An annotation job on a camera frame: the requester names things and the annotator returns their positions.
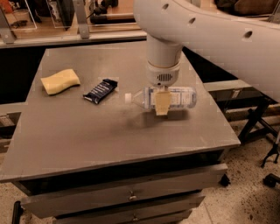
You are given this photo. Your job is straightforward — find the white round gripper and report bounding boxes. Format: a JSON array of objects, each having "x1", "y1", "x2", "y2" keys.
[{"x1": 146, "y1": 62, "x2": 179, "y2": 116}]

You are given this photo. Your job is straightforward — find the clear plastic water bottle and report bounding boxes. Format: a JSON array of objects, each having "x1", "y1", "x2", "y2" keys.
[{"x1": 124, "y1": 87, "x2": 197, "y2": 109}]

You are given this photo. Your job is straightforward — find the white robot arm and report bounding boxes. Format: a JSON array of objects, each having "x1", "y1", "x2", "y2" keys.
[{"x1": 133, "y1": 0, "x2": 280, "y2": 102}]

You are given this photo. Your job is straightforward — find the dark blue snack bar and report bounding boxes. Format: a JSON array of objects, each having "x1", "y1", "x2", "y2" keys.
[{"x1": 83, "y1": 79, "x2": 118, "y2": 105}]

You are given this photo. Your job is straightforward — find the upper grey drawer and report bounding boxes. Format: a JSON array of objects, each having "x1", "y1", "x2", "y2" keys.
[{"x1": 21, "y1": 164, "x2": 228, "y2": 218}]

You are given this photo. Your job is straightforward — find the grey drawer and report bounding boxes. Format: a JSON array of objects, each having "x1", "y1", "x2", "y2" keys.
[
  {"x1": 21, "y1": 164, "x2": 228, "y2": 218},
  {"x1": 53, "y1": 192, "x2": 205, "y2": 224}
]

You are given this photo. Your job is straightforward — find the black stand legs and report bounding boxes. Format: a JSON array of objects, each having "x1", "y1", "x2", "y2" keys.
[{"x1": 237, "y1": 97, "x2": 280, "y2": 188}]

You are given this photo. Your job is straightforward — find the grey drawer cabinet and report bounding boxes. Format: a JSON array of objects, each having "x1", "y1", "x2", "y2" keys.
[{"x1": 1, "y1": 42, "x2": 239, "y2": 221}]

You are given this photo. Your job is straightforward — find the yellow sponge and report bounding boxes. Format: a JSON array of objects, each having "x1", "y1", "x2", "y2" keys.
[{"x1": 41, "y1": 69, "x2": 81, "y2": 95}]

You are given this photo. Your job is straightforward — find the black cabinet caster wheel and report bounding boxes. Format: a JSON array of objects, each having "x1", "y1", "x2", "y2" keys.
[{"x1": 220, "y1": 174, "x2": 230, "y2": 186}]

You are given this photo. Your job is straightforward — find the lower grey drawer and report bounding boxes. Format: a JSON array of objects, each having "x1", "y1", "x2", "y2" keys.
[{"x1": 53, "y1": 192, "x2": 205, "y2": 224}]

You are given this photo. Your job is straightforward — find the grey metal railing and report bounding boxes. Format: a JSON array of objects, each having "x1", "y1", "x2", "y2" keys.
[{"x1": 0, "y1": 0, "x2": 280, "y2": 49}]

